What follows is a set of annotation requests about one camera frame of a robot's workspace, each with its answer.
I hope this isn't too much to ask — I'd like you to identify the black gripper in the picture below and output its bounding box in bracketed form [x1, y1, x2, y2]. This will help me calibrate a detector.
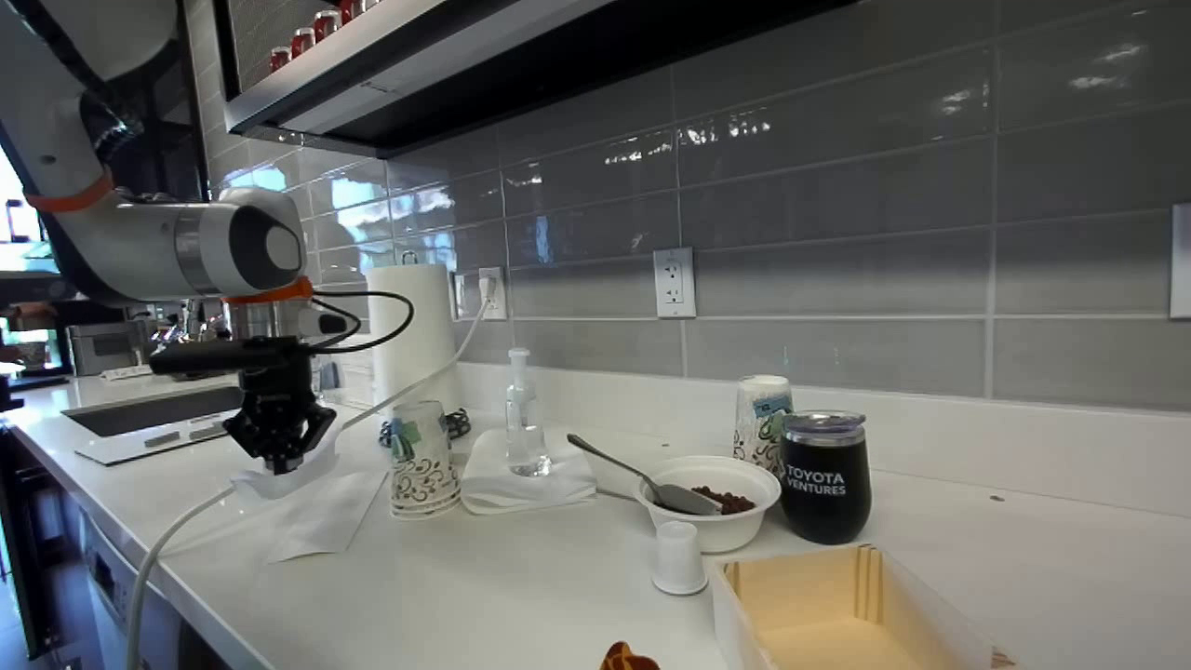
[225, 362, 335, 473]

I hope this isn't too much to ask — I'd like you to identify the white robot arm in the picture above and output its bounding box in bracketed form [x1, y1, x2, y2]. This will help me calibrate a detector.
[0, 0, 308, 306]

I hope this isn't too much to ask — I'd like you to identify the white paper towel roll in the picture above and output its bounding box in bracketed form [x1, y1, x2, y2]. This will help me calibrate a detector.
[364, 266, 460, 413]

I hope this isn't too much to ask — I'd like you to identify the upside-down patterned paper cup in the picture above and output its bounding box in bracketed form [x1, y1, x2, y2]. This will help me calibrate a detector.
[381, 400, 458, 518]

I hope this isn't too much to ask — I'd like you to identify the countertop sink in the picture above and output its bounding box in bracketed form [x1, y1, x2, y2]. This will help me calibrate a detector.
[62, 388, 238, 471]

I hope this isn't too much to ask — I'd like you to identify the clear glass bottle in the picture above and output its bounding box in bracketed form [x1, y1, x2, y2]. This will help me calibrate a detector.
[505, 347, 551, 476]

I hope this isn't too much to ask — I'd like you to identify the overhead shelf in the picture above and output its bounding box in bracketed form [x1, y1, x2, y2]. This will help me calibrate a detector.
[195, 0, 856, 158]

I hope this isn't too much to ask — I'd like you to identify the metal spoon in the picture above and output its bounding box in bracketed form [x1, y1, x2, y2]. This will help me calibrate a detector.
[567, 432, 723, 518]

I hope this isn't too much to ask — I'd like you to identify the white bowl with grounds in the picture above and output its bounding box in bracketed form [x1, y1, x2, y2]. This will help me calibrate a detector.
[635, 456, 783, 555]

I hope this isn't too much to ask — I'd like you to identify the black tumbler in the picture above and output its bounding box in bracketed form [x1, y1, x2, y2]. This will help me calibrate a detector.
[783, 409, 870, 543]

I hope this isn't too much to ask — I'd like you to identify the wooden box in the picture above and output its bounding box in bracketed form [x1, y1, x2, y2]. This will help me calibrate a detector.
[711, 543, 1021, 670]

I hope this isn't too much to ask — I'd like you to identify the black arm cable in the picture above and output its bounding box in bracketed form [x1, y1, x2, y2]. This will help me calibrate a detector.
[295, 287, 417, 357]

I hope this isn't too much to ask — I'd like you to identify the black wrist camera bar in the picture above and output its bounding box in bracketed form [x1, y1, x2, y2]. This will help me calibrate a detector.
[148, 339, 318, 375]

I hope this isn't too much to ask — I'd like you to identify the white power cable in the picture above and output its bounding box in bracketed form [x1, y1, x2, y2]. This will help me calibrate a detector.
[119, 272, 495, 670]

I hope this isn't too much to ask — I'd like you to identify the near wall outlet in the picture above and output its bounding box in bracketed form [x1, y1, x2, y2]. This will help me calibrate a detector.
[478, 267, 505, 321]

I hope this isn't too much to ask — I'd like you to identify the far wall outlet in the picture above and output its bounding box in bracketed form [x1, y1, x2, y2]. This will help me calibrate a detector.
[651, 251, 697, 316]

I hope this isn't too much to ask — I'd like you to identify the right edge wall outlet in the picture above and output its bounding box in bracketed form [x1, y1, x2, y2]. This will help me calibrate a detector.
[1169, 202, 1191, 321]

